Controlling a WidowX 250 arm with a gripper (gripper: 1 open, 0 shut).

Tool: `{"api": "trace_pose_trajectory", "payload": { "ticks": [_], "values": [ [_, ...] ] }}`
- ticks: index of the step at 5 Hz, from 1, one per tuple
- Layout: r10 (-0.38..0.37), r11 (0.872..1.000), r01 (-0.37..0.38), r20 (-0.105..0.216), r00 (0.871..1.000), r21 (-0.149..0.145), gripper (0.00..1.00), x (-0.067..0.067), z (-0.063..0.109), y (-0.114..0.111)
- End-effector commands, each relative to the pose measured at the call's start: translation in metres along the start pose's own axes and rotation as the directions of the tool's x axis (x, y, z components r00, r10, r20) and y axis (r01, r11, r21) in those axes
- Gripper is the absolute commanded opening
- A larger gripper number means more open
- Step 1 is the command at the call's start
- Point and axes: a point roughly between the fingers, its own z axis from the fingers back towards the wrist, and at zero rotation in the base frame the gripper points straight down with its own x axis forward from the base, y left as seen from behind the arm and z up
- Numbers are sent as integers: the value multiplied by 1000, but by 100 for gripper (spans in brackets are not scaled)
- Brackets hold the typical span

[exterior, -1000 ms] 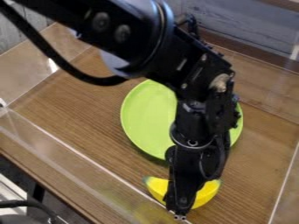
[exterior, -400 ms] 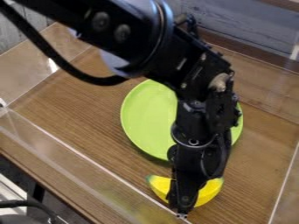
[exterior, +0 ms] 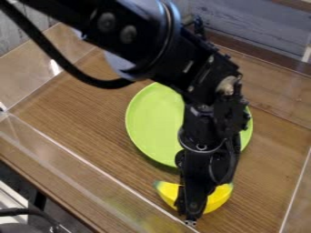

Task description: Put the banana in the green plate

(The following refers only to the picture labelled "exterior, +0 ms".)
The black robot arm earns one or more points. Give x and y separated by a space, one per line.
155 47

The yellow toy banana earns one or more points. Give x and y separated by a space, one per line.
168 190

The green round plate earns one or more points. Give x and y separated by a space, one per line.
153 120

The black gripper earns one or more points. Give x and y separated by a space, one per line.
209 135

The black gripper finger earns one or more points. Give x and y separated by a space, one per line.
192 198

